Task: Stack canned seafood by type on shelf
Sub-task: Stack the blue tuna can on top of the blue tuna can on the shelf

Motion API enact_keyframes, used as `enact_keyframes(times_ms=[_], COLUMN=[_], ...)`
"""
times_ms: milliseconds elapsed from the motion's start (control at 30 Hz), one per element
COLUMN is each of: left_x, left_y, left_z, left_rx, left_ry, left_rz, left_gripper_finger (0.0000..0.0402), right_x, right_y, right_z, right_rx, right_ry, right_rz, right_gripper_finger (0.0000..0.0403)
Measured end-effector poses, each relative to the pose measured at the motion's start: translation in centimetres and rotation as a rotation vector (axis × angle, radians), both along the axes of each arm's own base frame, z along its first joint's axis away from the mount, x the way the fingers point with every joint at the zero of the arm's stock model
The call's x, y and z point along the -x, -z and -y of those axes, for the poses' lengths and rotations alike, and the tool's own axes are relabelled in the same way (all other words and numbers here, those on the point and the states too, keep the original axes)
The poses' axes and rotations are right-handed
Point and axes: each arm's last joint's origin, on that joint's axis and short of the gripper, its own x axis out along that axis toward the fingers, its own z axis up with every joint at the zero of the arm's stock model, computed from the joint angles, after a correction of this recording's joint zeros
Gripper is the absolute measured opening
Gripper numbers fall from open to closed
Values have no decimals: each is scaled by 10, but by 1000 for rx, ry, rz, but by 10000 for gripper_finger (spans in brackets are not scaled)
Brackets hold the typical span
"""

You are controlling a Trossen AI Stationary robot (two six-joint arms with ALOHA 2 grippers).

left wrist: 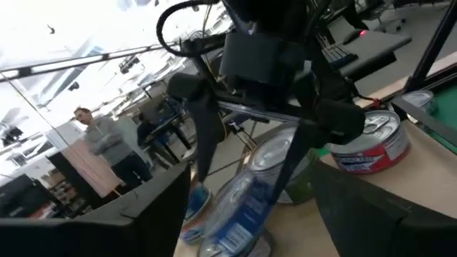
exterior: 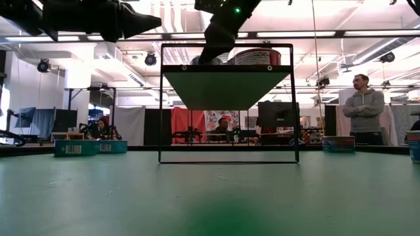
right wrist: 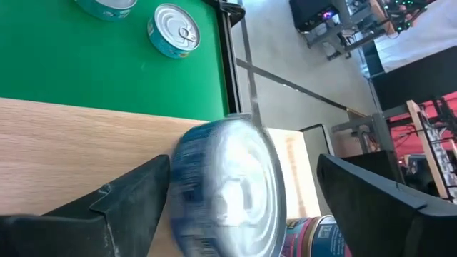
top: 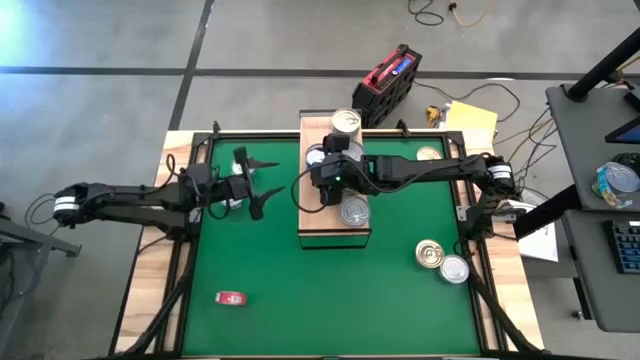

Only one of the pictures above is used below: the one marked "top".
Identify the green table mat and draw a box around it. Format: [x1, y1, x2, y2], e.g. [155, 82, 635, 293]
[182, 138, 482, 357]

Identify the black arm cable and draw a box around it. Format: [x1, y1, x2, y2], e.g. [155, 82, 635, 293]
[164, 153, 231, 221]
[290, 167, 331, 215]

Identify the black metal stand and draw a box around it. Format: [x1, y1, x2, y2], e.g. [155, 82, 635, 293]
[0, 202, 82, 360]

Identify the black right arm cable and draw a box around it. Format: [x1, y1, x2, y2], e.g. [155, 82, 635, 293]
[290, 167, 331, 215]

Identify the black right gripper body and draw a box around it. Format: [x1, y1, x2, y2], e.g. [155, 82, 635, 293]
[309, 132, 371, 206]

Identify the black floor cable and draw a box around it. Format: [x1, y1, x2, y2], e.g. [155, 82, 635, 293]
[24, 193, 66, 232]
[413, 79, 521, 124]
[407, 0, 445, 27]

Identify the yellow power plug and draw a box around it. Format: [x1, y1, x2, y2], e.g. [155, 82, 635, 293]
[424, 104, 446, 126]

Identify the yellow floor cable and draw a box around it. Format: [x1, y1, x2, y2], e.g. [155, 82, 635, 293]
[448, 0, 494, 29]

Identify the black table frame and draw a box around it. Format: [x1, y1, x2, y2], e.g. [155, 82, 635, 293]
[177, 119, 501, 359]

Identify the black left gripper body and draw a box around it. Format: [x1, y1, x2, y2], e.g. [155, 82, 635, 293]
[212, 146, 265, 221]

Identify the silver-lid seafood can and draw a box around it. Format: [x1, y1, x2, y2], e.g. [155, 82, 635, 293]
[438, 253, 471, 285]
[338, 197, 371, 229]
[305, 144, 327, 167]

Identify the black monitor pole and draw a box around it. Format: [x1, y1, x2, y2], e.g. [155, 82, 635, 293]
[566, 27, 640, 103]

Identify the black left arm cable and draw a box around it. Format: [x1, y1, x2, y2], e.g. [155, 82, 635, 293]
[164, 153, 231, 221]

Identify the red-label seafood can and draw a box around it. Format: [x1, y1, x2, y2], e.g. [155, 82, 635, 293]
[214, 291, 248, 307]

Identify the yellow paper pad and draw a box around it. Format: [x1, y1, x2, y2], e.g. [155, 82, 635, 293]
[443, 99, 499, 139]

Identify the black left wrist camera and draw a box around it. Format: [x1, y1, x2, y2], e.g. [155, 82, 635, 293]
[184, 163, 214, 189]

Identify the wooden shelf with black frame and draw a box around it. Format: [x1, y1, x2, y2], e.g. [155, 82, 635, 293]
[298, 109, 372, 250]

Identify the white paper sheet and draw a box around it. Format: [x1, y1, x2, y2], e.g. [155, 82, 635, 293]
[517, 222, 560, 264]

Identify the colourful-label can with silver lid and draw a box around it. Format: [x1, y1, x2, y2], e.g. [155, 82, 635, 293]
[591, 160, 640, 210]

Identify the grey desk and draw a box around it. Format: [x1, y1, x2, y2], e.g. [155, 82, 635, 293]
[562, 208, 640, 334]
[544, 83, 640, 211]

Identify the black desk support bar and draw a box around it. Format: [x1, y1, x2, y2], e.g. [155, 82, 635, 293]
[513, 183, 576, 241]

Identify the black keyboard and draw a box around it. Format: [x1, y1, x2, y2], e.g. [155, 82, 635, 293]
[606, 218, 640, 275]

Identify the gold-lid pink salmon can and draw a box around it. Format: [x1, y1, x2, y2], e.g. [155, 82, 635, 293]
[414, 238, 446, 270]
[331, 107, 362, 137]
[415, 145, 444, 162]

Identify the red and black tool case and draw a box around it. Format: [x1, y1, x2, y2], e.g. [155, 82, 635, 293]
[351, 43, 424, 129]

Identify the black tablet screen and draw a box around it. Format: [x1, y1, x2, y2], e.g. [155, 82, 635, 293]
[603, 115, 640, 146]

